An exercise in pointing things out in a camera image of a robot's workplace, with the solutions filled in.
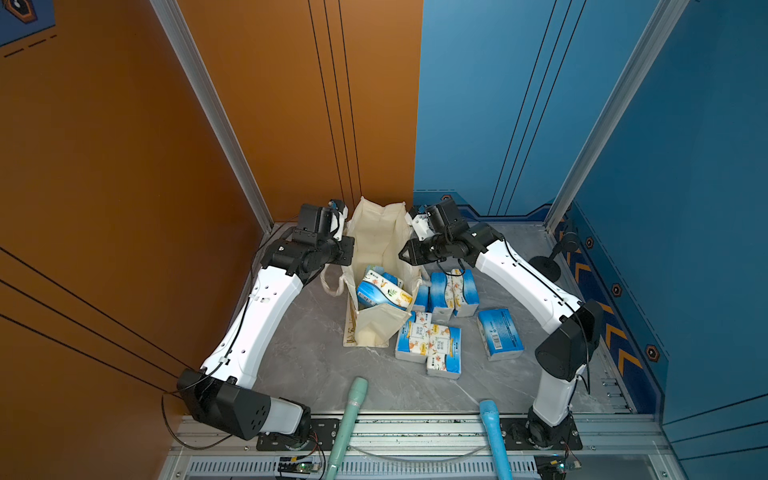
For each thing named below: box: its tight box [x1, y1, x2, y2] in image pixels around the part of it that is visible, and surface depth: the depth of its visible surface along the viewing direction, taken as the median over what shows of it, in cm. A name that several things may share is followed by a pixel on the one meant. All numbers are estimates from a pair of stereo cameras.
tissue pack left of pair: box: [395, 311, 430, 363], surface depth 84 cm
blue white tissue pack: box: [356, 270, 413, 311], surface depth 74 cm
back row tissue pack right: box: [454, 269, 480, 317], surface depth 93 cm
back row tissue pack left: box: [412, 286, 429, 312], surface depth 91 cm
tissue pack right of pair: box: [426, 324, 463, 380], surface depth 82 cm
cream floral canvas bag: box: [322, 196, 421, 348], surface depth 84 cm
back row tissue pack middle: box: [429, 272, 453, 324], surface depth 91 cm
